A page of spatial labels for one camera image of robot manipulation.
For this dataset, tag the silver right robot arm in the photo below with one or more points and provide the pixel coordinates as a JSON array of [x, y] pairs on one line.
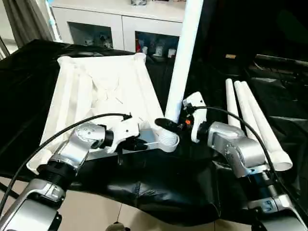
[[240, 149]]

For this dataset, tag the grey curtain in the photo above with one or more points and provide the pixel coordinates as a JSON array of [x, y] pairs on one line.
[[26, 21]]

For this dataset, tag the grey crumpled object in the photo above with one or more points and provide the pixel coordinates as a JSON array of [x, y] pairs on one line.
[[137, 2]]

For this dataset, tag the white cabinet with glass doors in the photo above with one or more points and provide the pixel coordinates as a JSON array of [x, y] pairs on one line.
[[96, 16]]

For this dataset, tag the dark rounded robot body part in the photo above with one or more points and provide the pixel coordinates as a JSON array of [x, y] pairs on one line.
[[116, 227]]

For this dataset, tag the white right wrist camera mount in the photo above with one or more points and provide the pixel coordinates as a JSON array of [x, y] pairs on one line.
[[197, 103]]

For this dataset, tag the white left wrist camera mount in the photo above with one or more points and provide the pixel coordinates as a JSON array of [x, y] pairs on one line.
[[125, 127]]

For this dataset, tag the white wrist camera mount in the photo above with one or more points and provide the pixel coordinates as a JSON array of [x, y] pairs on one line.
[[197, 103], [125, 127]]

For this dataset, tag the small yellow label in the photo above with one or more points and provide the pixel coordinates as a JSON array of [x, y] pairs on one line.
[[231, 56]]

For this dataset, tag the white plastic stool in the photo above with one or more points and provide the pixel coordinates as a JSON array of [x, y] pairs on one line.
[[79, 96]]

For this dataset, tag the black glossy mat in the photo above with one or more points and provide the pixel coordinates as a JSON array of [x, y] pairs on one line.
[[24, 96]]

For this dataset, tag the black horizontal bar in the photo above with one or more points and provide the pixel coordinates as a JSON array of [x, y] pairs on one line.
[[284, 60]]

